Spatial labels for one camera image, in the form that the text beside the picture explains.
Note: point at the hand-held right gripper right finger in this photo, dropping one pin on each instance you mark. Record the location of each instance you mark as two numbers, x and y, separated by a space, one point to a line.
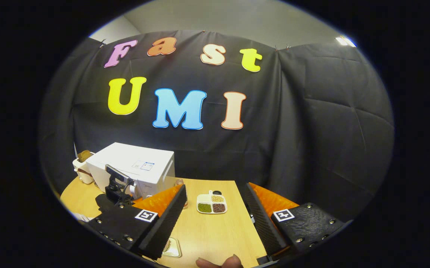
265 227

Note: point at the white divided dish with beans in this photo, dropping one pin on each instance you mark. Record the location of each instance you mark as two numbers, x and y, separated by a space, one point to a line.
211 204

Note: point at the small pale green plate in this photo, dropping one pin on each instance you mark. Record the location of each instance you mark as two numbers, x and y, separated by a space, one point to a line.
177 249

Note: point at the small clear bottle red label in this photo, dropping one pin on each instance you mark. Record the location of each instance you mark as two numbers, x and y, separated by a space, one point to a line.
180 182

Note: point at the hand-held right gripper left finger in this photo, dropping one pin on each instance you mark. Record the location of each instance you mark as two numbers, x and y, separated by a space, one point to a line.
166 223

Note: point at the white microwave oven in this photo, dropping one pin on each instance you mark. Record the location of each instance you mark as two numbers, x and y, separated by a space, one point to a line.
125 158

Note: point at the small ceiling light panel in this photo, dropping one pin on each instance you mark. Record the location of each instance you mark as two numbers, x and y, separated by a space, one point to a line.
345 41

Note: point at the white toaster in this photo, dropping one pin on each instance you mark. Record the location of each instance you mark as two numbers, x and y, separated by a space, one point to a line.
82 178

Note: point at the brown bread slice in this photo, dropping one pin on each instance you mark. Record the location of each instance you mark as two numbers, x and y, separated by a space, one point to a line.
85 155

